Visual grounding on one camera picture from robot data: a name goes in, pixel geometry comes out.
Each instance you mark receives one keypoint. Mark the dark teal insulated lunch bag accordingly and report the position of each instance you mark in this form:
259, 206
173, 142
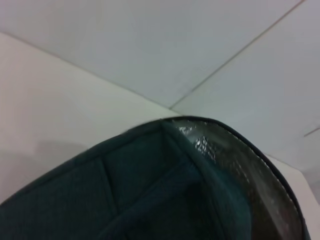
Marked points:
125, 195

